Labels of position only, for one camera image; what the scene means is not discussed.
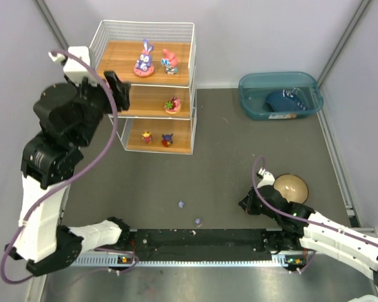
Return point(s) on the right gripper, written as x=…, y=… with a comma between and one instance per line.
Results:
x=250, y=203

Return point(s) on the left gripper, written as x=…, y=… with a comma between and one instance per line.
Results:
x=105, y=91

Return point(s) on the purple bunny donut toy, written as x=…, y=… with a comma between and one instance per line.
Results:
x=144, y=66

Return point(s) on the pink bear strawberry toy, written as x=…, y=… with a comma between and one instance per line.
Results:
x=173, y=106

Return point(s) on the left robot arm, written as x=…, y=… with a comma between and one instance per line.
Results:
x=69, y=115

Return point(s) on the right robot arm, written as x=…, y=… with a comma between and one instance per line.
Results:
x=314, y=231

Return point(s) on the pink bunny toy on shelf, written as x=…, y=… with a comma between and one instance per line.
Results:
x=170, y=62

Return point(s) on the wooden round block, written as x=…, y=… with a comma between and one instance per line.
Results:
x=292, y=188

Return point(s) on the yellow red toy figure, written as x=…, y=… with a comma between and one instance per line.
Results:
x=147, y=137

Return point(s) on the blue caped toy figure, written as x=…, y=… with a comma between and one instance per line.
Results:
x=167, y=139

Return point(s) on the teal plastic bin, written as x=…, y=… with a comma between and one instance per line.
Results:
x=254, y=88

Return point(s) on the blue cap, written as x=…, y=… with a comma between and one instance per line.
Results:
x=285, y=101

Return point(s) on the white wire wooden shelf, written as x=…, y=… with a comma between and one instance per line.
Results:
x=116, y=46

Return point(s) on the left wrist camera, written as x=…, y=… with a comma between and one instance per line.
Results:
x=73, y=70

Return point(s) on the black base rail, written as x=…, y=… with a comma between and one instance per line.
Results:
x=213, y=245

